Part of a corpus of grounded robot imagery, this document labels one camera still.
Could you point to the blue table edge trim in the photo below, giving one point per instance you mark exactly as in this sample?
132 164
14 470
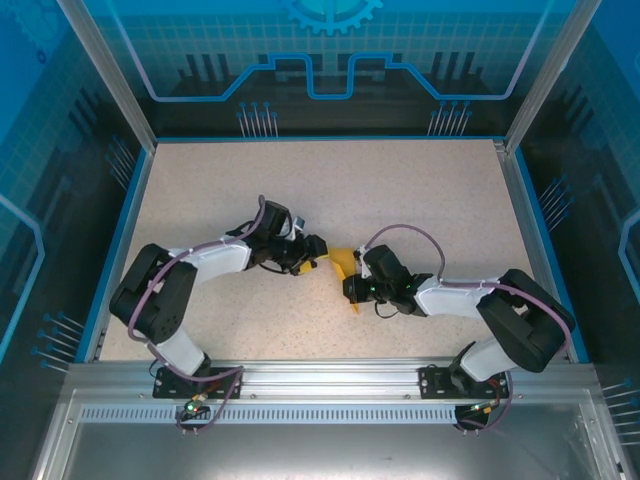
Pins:
117 225
552 240

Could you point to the orange paper sheet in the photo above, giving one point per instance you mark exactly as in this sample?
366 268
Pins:
345 257

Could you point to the aluminium side rail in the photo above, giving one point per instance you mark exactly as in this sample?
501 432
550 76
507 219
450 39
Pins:
530 225

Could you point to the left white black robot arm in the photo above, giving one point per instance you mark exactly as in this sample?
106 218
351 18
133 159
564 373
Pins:
220 260

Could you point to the aluminium mounting beam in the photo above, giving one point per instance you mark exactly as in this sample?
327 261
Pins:
325 380

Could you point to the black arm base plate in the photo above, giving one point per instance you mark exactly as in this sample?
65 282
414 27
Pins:
430 382
165 387

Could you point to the aluminium frame post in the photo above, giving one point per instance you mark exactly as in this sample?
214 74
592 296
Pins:
115 85
545 85

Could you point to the grey metal tray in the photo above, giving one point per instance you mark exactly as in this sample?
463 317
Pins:
325 450

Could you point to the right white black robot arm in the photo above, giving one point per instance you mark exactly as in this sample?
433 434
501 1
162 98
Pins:
450 302

